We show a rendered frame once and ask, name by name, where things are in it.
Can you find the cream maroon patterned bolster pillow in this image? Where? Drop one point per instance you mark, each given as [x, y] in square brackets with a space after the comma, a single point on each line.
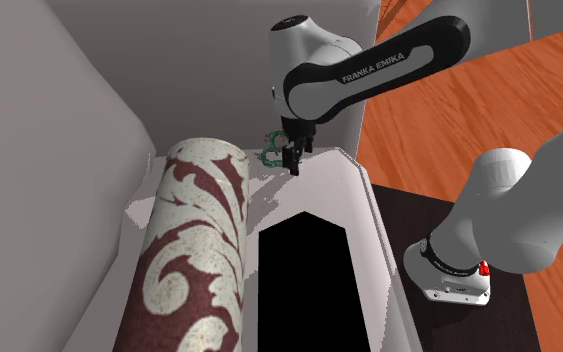
[188, 234]

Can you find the dark robot stand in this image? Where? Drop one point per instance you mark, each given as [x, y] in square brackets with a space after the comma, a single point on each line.
[437, 331]

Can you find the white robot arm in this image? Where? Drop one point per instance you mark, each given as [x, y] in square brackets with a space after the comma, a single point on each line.
[310, 53]

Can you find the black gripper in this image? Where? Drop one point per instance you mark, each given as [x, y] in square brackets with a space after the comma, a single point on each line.
[298, 128]

